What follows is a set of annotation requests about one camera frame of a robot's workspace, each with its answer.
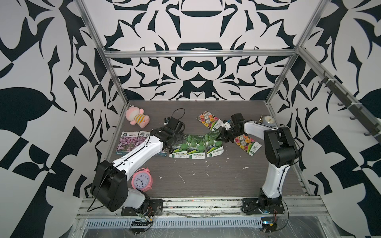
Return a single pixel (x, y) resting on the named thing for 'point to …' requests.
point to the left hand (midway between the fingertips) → (174, 135)
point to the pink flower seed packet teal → (127, 142)
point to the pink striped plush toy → (136, 116)
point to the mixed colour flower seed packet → (211, 121)
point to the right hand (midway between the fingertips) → (216, 137)
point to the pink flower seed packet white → (163, 152)
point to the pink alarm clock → (142, 179)
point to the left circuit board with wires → (140, 226)
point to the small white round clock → (268, 120)
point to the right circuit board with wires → (269, 225)
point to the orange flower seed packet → (247, 144)
